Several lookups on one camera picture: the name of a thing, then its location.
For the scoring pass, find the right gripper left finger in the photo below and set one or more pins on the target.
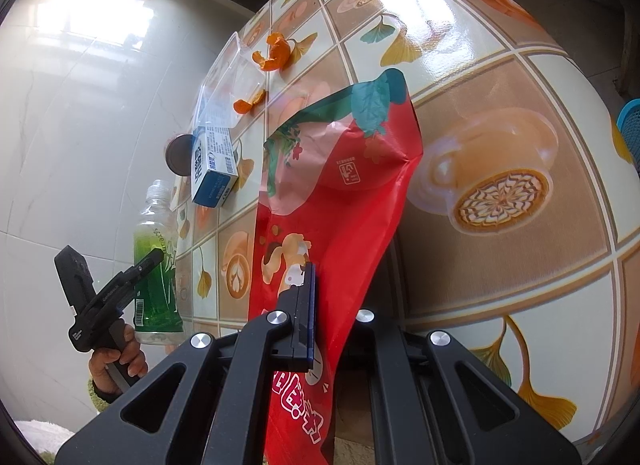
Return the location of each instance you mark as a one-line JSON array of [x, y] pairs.
[[208, 403]]

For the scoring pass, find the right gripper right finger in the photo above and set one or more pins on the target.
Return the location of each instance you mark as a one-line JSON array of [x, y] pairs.
[[434, 402]]

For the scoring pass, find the green plastic bottle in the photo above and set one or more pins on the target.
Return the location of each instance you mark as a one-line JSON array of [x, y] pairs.
[[157, 320]]

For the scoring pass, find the red drink can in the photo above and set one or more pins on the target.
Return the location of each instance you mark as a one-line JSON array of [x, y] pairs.
[[178, 154]]

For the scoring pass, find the blue cling film box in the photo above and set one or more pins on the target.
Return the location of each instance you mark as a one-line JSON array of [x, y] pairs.
[[213, 166]]

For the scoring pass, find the red snack bag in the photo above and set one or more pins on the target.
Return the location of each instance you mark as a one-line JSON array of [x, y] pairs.
[[334, 184]]

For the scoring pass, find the clear plastic tray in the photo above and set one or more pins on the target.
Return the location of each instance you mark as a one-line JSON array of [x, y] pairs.
[[232, 77]]

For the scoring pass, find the blue plastic trash basket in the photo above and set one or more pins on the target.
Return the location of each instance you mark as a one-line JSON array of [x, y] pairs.
[[628, 124]]

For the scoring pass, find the person's left hand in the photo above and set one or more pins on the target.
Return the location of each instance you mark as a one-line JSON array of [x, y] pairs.
[[132, 357]]

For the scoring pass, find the small orange peel piece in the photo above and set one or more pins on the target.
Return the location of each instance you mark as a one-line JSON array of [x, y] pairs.
[[242, 106]]

